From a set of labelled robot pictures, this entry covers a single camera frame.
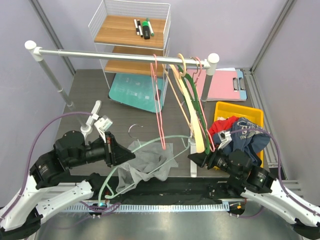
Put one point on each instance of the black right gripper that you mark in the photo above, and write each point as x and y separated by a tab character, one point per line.
201	158

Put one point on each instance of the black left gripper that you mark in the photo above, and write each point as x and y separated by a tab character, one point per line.
115	151

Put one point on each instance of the wooden hanger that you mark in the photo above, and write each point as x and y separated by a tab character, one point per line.
181	104

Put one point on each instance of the red t-shirt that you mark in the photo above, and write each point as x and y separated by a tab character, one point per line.
221	125

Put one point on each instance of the grey garment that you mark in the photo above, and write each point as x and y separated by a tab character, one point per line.
151	161

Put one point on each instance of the navy blue garment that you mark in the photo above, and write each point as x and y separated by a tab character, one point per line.
248	140

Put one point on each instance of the mint green hanger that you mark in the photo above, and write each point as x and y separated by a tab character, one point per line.
108	188

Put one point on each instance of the green plastic hanger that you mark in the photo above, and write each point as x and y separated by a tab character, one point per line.
198	123

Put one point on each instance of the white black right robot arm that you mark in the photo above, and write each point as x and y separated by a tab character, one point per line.
257	184

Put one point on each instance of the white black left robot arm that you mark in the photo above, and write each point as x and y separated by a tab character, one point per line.
23	217

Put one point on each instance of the yellow plastic tray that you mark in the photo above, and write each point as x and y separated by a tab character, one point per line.
224	110

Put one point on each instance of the teal folder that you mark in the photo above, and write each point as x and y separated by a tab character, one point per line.
137	91

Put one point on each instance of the pink clipboard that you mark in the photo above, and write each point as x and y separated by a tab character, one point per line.
224	85

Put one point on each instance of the silver clothes rack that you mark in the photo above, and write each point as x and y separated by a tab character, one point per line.
37	52

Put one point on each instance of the black white marker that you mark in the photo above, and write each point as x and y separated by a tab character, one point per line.
136	27
140	28

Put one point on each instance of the green capped marker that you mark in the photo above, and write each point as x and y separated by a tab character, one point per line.
150	27

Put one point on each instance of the green highlighter marker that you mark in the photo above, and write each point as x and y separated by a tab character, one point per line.
146	30

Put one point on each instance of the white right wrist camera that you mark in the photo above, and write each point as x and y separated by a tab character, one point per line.
225	139

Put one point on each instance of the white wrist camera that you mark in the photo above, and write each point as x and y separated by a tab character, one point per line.
102	124
225	139

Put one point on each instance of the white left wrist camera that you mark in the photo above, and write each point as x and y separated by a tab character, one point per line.
102	124

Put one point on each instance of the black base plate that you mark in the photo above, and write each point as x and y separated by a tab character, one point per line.
178	191

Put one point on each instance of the white slotted cable duct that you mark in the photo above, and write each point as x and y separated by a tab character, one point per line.
132	208

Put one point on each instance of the white wire shelf basket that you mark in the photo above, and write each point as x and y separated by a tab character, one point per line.
113	30

